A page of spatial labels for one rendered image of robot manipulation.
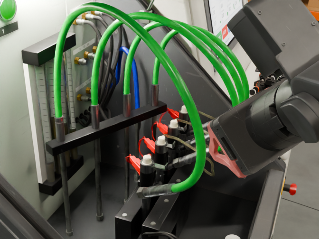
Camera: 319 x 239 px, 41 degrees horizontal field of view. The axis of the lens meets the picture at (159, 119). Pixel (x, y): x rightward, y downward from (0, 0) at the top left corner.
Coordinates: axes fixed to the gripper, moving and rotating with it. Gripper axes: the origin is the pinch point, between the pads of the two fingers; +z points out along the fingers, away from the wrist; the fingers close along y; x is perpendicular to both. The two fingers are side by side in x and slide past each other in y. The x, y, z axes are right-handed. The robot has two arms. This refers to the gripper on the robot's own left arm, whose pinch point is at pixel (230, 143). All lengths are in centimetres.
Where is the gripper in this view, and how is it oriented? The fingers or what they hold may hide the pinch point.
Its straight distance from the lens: 53.1
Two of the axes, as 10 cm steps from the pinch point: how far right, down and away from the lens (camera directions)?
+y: -8.1, 4.4, -3.9
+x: 5.2, 8.5, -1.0
